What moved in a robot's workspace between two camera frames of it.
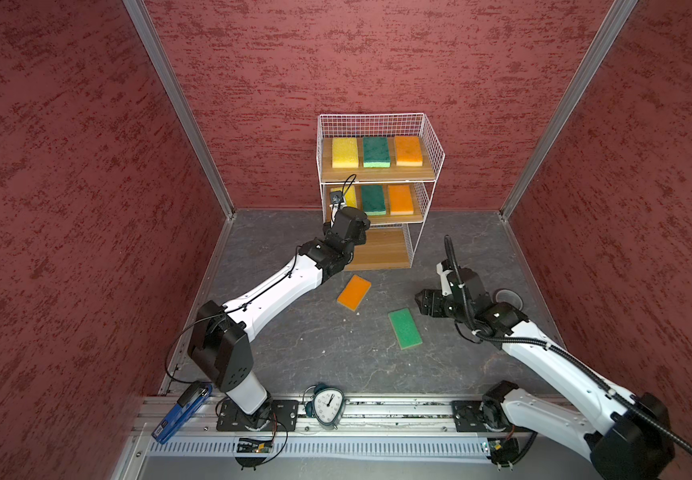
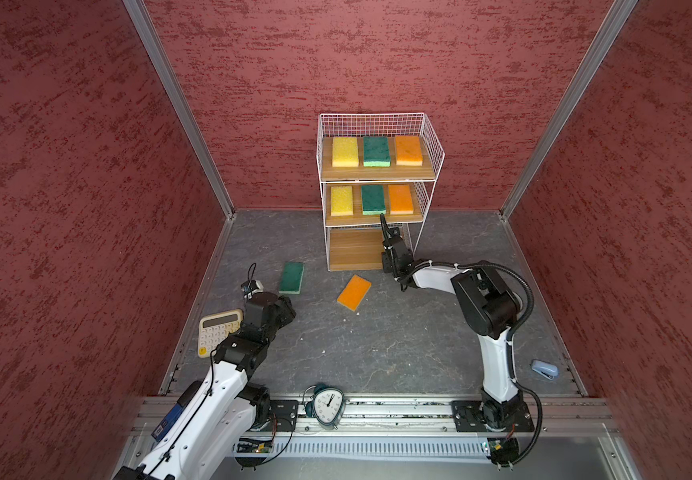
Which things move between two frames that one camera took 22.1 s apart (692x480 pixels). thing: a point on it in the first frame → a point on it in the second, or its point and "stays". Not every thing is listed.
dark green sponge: x=373 y=200 stays
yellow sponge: x=344 y=152 stays
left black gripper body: x=361 y=238 → x=284 y=315
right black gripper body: x=441 y=306 → x=390 y=265
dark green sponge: x=376 y=152 stays
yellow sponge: x=350 y=196 stays
